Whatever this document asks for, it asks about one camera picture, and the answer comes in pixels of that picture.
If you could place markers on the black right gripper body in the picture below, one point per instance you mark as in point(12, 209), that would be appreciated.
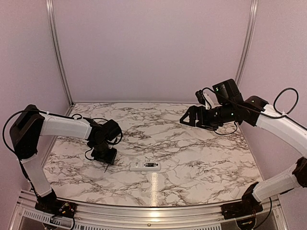
point(216, 118)

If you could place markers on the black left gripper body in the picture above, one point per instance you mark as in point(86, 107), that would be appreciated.
point(101, 152)

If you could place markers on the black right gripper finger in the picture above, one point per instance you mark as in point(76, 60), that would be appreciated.
point(210, 128)
point(190, 116)

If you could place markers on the white remote control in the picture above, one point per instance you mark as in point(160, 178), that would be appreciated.
point(138, 166)

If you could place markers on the white battery cover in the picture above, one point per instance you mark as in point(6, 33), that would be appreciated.
point(235, 192)

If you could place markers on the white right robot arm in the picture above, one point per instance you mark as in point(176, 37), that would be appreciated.
point(260, 114)

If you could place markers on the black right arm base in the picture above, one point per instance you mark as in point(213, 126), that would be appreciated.
point(247, 206)

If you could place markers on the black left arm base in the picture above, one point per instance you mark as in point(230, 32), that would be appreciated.
point(52, 205)

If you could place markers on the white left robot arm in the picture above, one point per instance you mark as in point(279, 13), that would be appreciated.
point(34, 132)

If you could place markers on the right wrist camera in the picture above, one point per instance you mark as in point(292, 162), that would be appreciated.
point(200, 97)

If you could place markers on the aluminium left corner post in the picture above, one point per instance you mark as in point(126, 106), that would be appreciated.
point(56, 47)

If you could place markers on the aluminium corner post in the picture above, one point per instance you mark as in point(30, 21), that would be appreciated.
point(56, 47)
point(247, 40)

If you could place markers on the aluminium front rail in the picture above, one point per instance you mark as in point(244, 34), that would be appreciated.
point(90, 216)

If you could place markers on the aluminium right corner post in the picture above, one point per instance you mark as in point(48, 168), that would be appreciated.
point(247, 40)

